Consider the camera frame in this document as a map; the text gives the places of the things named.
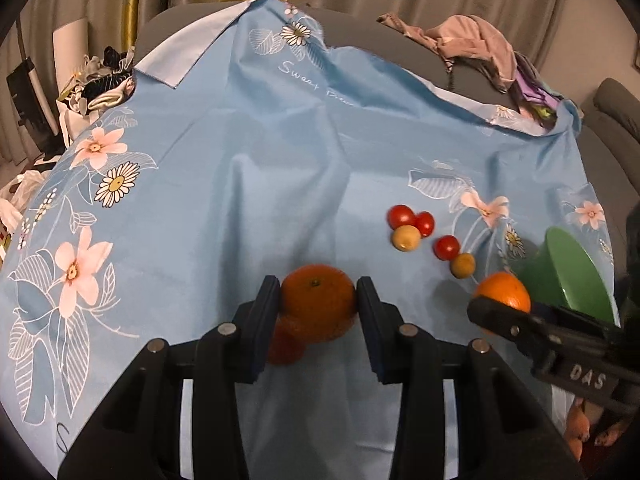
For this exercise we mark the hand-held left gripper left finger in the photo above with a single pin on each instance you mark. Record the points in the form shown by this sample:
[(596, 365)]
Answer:
[(264, 330)]

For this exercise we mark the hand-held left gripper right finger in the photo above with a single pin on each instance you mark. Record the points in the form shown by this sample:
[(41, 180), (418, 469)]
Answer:
[(371, 330)]

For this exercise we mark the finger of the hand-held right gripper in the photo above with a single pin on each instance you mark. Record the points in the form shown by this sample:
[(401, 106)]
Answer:
[(505, 325)]

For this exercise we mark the orange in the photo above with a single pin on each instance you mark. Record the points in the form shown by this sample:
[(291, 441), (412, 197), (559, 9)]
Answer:
[(284, 347), (505, 290), (317, 302)]

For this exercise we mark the yellow cherry tomato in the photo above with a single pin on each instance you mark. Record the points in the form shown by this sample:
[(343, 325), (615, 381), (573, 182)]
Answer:
[(405, 238), (462, 265)]

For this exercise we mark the green bowl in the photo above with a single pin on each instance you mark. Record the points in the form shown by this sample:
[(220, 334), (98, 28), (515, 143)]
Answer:
[(567, 275)]

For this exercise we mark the red cherry tomato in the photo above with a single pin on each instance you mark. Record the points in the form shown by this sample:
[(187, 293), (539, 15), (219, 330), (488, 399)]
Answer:
[(446, 247), (425, 223), (401, 215)]

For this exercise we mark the blue floral cloth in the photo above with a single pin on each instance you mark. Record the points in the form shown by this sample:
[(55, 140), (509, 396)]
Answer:
[(240, 160)]

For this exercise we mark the purple cloth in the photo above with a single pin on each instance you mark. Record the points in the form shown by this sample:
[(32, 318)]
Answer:
[(532, 92)]

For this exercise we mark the white plastic bag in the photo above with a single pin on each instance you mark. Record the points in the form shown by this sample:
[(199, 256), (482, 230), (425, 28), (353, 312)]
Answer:
[(20, 190)]

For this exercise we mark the pink clothing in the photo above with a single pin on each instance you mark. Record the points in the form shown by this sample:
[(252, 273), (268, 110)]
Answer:
[(475, 42)]

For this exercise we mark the pile of mixed clothes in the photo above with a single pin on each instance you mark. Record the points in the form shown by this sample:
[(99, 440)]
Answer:
[(102, 82)]

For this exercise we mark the white board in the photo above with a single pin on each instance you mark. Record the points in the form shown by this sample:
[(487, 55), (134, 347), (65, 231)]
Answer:
[(70, 55)]

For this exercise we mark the gold curtain strip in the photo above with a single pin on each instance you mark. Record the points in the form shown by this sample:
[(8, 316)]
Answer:
[(133, 5)]

